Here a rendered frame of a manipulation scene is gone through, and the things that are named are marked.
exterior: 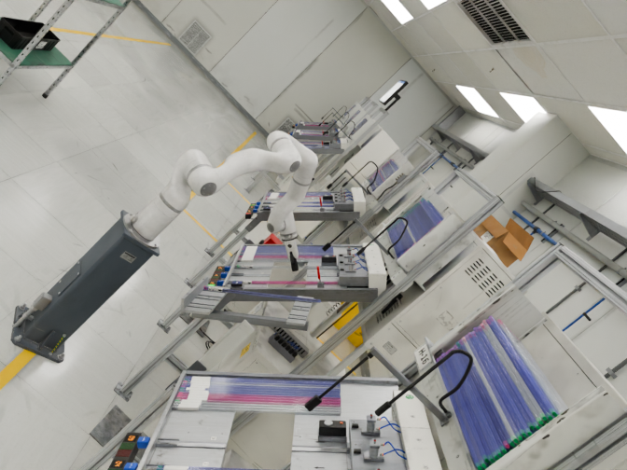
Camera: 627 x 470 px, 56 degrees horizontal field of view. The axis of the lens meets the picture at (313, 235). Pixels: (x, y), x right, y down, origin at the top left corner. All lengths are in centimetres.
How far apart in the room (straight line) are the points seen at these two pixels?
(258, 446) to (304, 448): 141
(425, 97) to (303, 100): 228
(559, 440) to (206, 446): 90
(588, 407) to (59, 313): 212
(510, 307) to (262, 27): 991
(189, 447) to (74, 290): 116
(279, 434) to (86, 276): 120
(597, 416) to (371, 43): 1033
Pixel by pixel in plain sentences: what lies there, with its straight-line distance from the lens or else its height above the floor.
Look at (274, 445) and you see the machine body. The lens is 311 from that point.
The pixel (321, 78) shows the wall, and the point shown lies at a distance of 1133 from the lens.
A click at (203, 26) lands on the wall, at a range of 1156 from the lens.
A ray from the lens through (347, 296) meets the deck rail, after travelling 271.
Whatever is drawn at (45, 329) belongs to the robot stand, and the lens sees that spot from 284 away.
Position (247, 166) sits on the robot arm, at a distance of 251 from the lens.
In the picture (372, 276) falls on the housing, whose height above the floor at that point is 126.
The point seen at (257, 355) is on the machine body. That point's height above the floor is 60.
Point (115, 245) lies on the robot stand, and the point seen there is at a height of 62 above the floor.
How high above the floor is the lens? 174
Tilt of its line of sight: 12 degrees down
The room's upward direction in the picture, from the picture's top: 47 degrees clockwise
